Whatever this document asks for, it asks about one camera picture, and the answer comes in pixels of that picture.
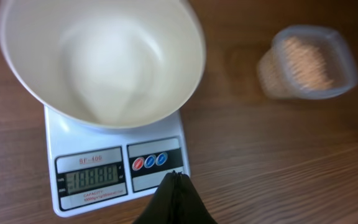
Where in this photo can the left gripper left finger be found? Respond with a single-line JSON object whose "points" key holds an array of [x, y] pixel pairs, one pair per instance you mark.
{"points": [[160, 208]]}

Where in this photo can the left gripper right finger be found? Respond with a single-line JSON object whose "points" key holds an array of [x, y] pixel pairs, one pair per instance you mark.
{"points": [[189, 207]]}

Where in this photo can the white digital kitchen scale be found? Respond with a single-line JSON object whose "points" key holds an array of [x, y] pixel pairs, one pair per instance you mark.
{"points": [[92, 168]]}

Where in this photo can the white bowl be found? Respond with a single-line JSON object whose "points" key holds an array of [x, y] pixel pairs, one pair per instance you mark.
{"points": [[107, 63]]}

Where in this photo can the soybeans in container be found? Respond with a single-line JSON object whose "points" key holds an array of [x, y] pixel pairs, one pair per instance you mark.
{"points": [[307, 68]]}

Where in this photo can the clear plastic container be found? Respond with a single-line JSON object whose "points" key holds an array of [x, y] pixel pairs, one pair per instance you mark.
{"points": [[340, 64]]}

